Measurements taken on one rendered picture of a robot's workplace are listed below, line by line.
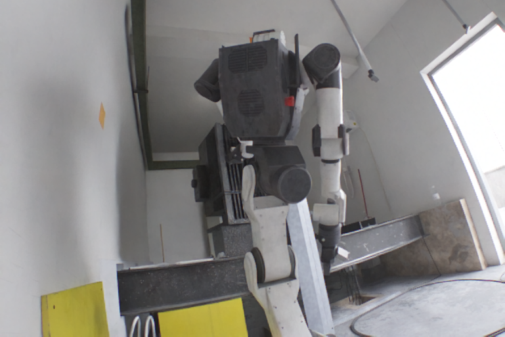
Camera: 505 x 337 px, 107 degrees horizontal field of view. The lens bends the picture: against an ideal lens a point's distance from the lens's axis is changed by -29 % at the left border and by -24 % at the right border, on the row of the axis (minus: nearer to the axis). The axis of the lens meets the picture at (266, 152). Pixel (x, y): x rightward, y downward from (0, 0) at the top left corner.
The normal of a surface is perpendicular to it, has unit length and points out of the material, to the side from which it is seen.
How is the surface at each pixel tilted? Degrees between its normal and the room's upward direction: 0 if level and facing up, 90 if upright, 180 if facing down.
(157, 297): 90
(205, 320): 90
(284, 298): 66
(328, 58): 110
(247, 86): 125
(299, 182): 118
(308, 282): 90
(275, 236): 106
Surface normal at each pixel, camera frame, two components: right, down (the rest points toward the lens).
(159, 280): 0.36, -0.41
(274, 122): -0.32, 0.33
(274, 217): 0.36, -0.14
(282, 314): 0.22, -0.74
